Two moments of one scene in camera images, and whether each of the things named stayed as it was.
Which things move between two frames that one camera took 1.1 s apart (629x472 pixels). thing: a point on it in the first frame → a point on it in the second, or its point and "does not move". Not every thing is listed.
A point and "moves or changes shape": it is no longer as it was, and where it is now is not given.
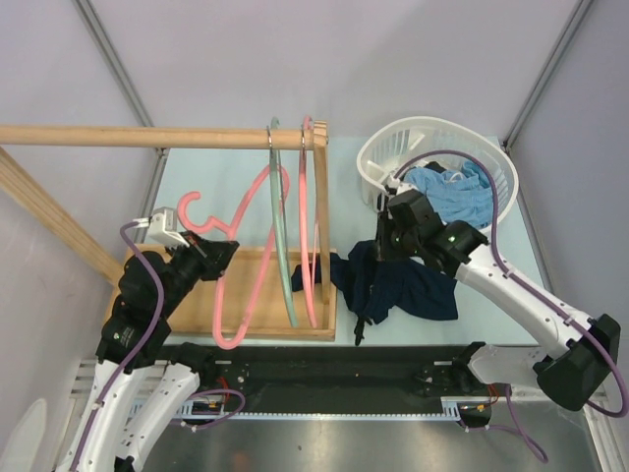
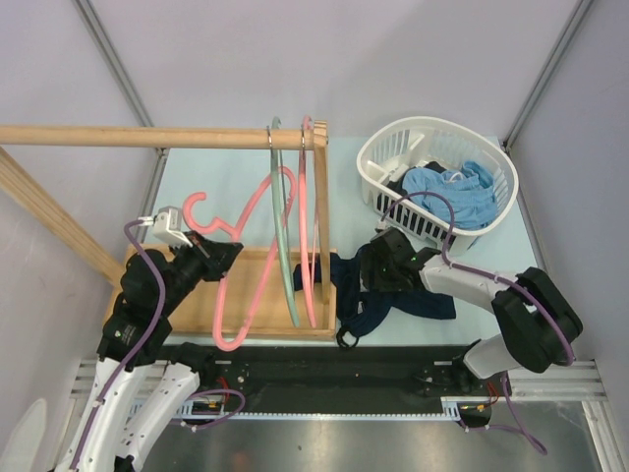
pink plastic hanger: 229,232 moves or changes shape
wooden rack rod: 157,137 does not move
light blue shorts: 464,195 does not move
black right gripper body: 396,245 → 383,277
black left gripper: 214,255 does not move
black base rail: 335,376 does not move
